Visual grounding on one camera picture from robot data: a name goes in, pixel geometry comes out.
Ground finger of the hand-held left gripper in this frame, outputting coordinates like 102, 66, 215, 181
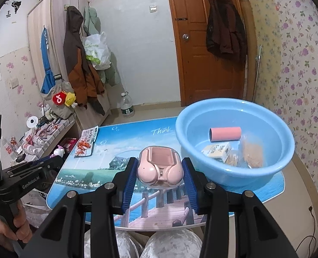
2, 156, 64, 181

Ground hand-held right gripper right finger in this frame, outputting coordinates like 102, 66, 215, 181
182, 157, 299, 258

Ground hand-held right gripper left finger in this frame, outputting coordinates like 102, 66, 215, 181
27, 157, 139, 258

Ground pink earphone case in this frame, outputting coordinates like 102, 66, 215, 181
137, 146, 182, 190

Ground red crayfish snack packet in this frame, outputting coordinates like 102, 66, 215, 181
74, 126, 99, 157

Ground small yellow white box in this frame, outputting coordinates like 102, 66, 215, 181
201, 142, 232, 162

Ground light blue plastic basin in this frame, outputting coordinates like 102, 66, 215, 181
175, 98, 295, 189

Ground pink roll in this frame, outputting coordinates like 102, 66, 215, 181
209, 126, 242, 143

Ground clear box of toothpicks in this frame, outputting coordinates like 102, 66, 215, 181
225, 134, 266, 169

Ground scenery printed desktop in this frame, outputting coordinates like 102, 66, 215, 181
46, 117, 286, 232

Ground person's left hand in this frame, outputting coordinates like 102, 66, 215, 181
0, 201, 32, 252

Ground pink white toy figure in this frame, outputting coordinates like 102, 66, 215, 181
50, 144, 66, 158

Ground red boxes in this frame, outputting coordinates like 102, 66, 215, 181
63, 137, 78, 150

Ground tile-pattern shelf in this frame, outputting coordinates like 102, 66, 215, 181
2, 112, 77, 167

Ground grey cloth bag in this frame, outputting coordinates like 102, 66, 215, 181
41, 73, 76, 119

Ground person's patterned pants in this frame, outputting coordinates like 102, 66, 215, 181
83, 228, 203, 258

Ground red round plush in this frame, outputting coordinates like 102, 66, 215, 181
52, 92, 67, 105

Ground yellow plush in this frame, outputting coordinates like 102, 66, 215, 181
65, 92, 77, 108

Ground large clear water bottle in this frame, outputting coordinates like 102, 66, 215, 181
120, 92, 135, 118

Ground blue cloth bag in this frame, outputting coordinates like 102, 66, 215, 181
40, 26, 55, 95

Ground brown and orange jacket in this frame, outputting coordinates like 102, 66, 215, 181
63, 6, 106, 116

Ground brown wooden door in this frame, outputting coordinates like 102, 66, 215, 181
164, 0, 247, 107

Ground white green plastic bag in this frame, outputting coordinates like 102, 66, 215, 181
81, 31, 112, 70

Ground beige wooden wardrobe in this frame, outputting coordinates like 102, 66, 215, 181
27, 0, 111, 130

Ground pale green jacket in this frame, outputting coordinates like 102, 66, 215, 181
83, 4, 121, 87

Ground dark brown jacket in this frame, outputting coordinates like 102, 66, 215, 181
206, 0, 247, 57

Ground black world map sticker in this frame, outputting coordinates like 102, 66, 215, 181
2, 0, 27, 16

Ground black floor cable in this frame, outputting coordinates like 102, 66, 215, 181
299, 206, 318, 251

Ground broom with metal handle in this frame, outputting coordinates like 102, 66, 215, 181
252, 46, 262, 103

